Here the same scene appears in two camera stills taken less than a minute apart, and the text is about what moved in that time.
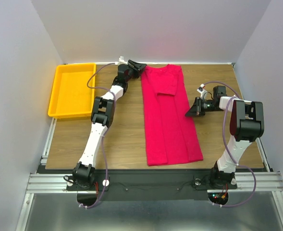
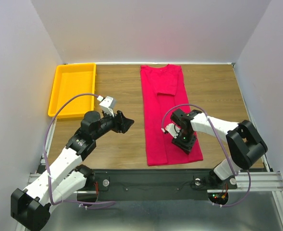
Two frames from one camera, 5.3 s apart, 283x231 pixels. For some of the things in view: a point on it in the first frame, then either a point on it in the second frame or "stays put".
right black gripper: x=195 y=109 to x=186 y=147
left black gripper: x=137 y=66 to x=123 y=125
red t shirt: x=171 y=136 stays put
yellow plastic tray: x=73 y=91 stays put
